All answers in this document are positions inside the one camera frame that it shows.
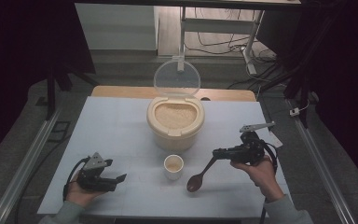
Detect cream rice container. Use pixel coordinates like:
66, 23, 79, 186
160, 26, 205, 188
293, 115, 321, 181
145, 95, 206, 153

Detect aluminium rail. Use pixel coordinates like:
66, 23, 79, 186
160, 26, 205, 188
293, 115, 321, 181
287, 99, 357, 224
0, 106, 63, 224

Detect transparent container lid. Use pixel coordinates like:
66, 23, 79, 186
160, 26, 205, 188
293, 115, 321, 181
153, 59, 201, 97

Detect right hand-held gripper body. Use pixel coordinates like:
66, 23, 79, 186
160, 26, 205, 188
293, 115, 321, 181
229, 121, 276, 166

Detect white paper tag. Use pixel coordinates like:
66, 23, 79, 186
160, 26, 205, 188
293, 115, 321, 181
267, 130, 283, 148

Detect small rice portion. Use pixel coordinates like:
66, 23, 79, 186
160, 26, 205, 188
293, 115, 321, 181
167, 161, 182, 173

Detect heap of rice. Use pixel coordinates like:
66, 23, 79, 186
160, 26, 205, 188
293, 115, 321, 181
154, 102, 198, 130

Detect left hand-held gripper black cable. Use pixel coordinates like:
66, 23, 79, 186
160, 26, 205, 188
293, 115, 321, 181
62, 156, 91, 202

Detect black metal stand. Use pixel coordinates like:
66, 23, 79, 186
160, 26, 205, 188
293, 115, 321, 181
257, 12, 339, 129

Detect hand-held gripper black cable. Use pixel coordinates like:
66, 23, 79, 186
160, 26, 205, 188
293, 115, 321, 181
62, 156, 91, 202
259, 139, 279, 224

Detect person's left hand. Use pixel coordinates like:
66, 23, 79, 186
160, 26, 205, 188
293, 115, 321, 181
64, 171, 108, 209

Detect person's right hand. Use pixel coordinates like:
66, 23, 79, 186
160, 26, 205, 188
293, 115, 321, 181
230, 155, 285, 203

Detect white desk frame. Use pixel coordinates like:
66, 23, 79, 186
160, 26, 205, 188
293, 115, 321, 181
176, 6, 266, 76

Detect brown wooden spoon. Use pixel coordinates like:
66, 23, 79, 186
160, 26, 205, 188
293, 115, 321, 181
186, 156, 218, 193

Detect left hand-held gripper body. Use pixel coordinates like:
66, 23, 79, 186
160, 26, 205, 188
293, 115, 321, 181
76, 151, 119, 192

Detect black curtain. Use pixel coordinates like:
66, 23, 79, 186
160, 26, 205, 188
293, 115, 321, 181
257, 0, 358, 194
0, 0, 96, 169

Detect white cabinet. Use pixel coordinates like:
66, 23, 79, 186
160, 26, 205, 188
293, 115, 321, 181
75, 3, 158, 51

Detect right hand-held gripper black cable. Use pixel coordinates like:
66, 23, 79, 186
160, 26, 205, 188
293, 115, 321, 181
259, 139, 279, 224

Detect black tripod stand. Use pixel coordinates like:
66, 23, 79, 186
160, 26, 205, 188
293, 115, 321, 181
45, 62, 99, 120

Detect wooden table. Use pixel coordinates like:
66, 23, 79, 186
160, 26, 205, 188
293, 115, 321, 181
91, 85, 257, 103

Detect black floor cables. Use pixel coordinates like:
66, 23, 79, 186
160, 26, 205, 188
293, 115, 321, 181
185, 7, 278, 60

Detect pale blue table mat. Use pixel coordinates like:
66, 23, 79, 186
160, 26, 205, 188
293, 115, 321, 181
36, 96, 299, 218

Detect white cup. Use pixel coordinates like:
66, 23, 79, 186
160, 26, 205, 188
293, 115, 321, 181
163, 154, 185, 181

